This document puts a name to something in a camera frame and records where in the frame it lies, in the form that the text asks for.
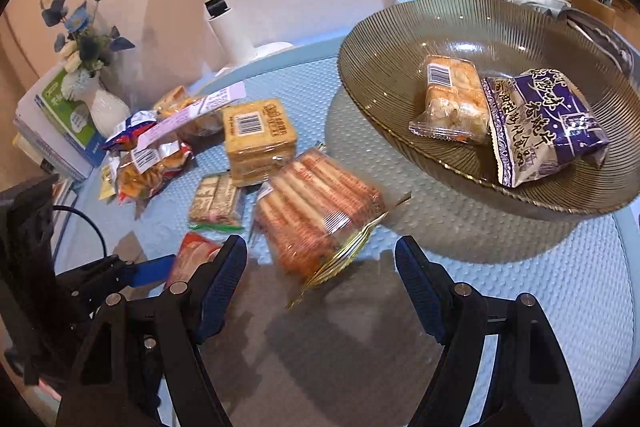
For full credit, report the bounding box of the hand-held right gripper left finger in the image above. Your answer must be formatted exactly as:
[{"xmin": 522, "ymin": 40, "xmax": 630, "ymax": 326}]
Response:
[{"xmin": 56, "ymin": 234, "xmax": 248, "ymax": 427}]

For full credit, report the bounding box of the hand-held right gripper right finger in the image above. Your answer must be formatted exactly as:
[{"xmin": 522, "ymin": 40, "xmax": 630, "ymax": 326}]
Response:
[{"xmin": 394, "ymin": 236, "xmax": 583, "ymax": 427}]

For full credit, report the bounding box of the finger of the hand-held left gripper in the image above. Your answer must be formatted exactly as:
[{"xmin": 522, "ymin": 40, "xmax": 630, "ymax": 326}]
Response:
[{"xmin": 56, "ymin": 255, "xmax": 175, "ymax": 320}]

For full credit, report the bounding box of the orange stick snack packet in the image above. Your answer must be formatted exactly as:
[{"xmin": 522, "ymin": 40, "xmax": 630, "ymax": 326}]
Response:
[{"xmin": 249, "ymin": 146, "xmax": 412, "ymax": 310}]

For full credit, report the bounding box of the yellow cracker packet with barcode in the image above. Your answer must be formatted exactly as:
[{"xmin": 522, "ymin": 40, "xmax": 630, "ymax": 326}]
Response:
[{"xmin": 221, "ymin": 99, "xmax": 300, "ymax": 188}]

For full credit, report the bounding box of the clear cake packet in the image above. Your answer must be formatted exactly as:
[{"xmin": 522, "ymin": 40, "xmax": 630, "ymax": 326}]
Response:
[{"xmin": 409, "ymin": 54, "xmax": 493, "ymax": 145}]

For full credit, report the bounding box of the purple snack bag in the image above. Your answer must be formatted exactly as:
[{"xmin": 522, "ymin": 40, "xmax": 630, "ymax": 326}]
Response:
[{"xmin": 481, "ymin": 68, "xmax": 611, "ymax": 188}]

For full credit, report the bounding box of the woven basket with snacks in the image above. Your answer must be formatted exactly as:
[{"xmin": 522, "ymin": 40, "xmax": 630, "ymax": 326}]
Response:
[{"xmin": 337, "ymin": 0, "xmax": 640, "ymax": 222}]

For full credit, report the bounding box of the clear bag of orange snacks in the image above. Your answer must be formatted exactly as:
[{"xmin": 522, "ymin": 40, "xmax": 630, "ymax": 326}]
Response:
[{"xmin": 114, "ymin": 139, "xmax": 195, "ymax": 208}]

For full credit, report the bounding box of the blue textured table mat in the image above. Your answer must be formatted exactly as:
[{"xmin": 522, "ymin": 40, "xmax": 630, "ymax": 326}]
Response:
[{"xmin": 50, "ymin": 41, "xmax": 636, "ymax": 427}]

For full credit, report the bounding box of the small green-edged biscuit packet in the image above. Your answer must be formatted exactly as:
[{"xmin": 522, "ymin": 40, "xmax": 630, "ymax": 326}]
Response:
[{"xmin": 187, "ymin": 173, "xmax": 246, "ymax": 232}]

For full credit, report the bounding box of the small yellow packet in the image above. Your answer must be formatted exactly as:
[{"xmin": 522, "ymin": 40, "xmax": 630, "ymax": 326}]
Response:
[{"xmin": 97, "ymin": 164, "xmax": 118, "ymax": 200}]

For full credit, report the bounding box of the blue and red snack packet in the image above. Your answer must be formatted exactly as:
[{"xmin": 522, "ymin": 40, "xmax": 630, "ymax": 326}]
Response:
[{"xmin": 102, "ymin": 111, "xmax": 158, "ymax": 152}]

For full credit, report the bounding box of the pale rice cracker packet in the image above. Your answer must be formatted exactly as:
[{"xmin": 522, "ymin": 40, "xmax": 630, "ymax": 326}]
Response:
[{"xmin": 175, "ymin": 109, "xmax": 226, "ymax": 142}]

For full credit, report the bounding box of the white ribbed vase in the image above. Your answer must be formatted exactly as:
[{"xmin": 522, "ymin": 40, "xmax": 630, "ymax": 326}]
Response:
[{"xmin": 89, "ymin": 77, "xmax": 132, "ymax": 138}]

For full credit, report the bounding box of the green and blue box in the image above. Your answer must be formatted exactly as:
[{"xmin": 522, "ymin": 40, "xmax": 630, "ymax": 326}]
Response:
[{"xmin": 32, "ymin": 62, "xmax": 108, "ymax": 168}]

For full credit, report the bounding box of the pink label snack packet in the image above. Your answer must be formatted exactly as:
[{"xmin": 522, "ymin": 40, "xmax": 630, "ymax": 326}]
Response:
[{"xmin": 135, "ymin": 82, "xmax": 247, "ymax": 148}]

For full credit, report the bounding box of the white roll holder base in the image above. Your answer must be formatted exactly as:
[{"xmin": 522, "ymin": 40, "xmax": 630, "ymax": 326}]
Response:
[{"xmin": 252, "ymin": 42, "xmax": 296, "ymax": 58}]

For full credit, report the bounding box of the white paper towel roll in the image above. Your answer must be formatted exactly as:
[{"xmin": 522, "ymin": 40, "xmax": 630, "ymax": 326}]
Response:
[{"xmin": 207, "ymin": 9, "xmax": 258, "ymax": 64}]

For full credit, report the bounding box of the grey metal item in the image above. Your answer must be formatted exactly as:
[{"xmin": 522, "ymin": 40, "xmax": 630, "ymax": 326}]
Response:
[{"xmin": 557, "ymin": 7, "xmax": 636, "ymax": 72}]

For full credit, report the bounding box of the white crumpled item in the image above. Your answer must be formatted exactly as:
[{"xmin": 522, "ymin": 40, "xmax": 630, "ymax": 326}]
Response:
[{"xmin": 505, "ymin": 0, "xmax": 571, "ymax": 15}]

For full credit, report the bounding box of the black cable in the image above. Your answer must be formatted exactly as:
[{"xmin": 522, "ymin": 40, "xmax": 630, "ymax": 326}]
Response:
[{"xmin": 50, "ymin": 205, "xmax": 108, "ymax": 260}]

